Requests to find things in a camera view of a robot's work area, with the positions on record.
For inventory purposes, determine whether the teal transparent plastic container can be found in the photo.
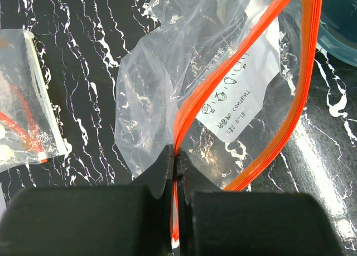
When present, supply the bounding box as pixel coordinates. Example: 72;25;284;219
318;0;356;66

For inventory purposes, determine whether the clear bag with round stickers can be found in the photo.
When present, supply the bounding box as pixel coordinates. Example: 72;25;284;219
1;29;67;171

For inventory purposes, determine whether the clear zip bag orange zipper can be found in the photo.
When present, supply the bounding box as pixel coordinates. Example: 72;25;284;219
113;0;325;248

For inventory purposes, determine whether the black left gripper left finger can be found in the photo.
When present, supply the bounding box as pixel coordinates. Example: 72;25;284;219
1;145;175;255

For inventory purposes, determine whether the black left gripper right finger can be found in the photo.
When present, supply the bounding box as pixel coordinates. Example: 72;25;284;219
176;150;342;255

